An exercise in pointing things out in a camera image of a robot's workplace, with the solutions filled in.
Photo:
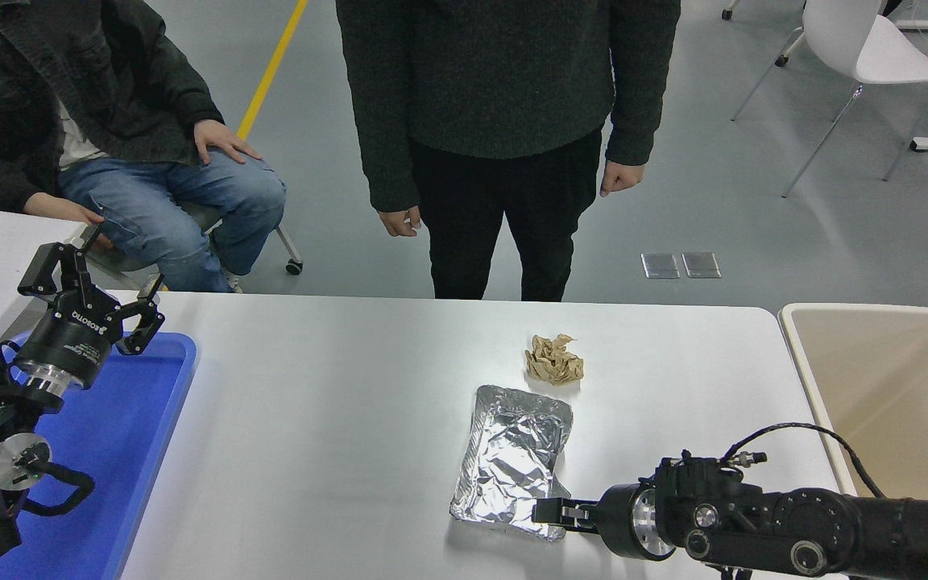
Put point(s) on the white caster chair base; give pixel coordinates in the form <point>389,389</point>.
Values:
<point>728,14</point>

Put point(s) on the white shell chair metal legs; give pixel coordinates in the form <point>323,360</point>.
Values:
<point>875,56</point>

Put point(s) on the seated person's wheeled chair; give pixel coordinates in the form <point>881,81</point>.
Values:
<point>291,250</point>

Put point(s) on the standing person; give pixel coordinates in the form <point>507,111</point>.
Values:
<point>496,80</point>

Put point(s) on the blue plastic tray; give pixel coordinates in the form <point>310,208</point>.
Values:
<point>126,451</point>

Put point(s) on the standing person's right hand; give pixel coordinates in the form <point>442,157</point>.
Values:
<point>401,222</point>

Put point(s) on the standing person's left hand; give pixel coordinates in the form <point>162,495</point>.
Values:
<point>621,177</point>

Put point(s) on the seated person's right hand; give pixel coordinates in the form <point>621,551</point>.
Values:
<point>61,209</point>

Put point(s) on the seated person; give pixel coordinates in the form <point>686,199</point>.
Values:
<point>109,72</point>

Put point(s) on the large pale plastic bin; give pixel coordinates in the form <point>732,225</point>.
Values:
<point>907,387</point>

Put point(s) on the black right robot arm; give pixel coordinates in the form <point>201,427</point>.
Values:
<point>834,532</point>

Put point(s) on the seated person's left hand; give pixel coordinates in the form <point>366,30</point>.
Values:
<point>226,141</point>

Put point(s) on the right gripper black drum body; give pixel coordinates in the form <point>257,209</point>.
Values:
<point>617,522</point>

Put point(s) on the silver foil tray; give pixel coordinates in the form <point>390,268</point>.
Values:
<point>512,459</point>

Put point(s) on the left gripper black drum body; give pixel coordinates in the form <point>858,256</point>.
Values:
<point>69,342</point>

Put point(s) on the silver floor outlet plate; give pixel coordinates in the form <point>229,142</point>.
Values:
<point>660,265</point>
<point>702,264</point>

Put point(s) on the tan paper ball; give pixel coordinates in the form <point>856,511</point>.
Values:
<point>553,362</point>

